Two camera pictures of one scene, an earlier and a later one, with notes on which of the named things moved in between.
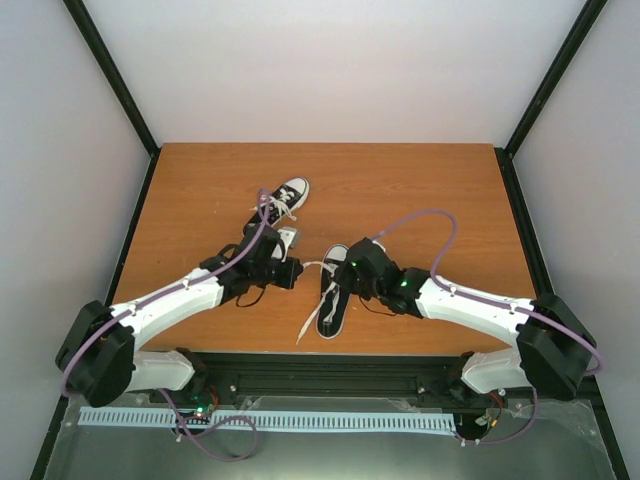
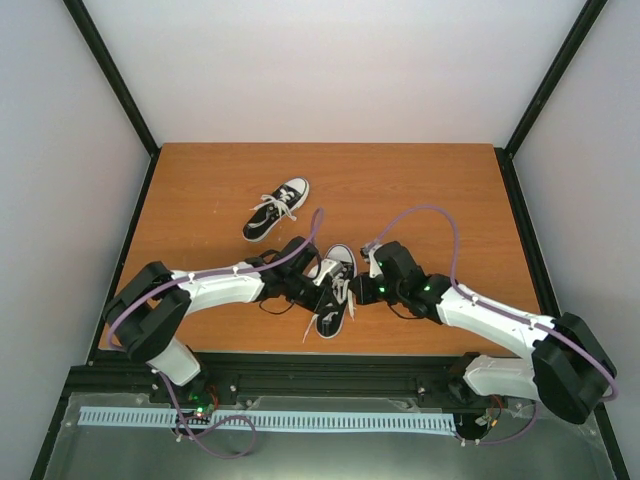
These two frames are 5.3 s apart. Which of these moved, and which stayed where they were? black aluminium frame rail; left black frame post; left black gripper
Moved: left black gripper
Stayed: black aluminium frame rail; left black frame post
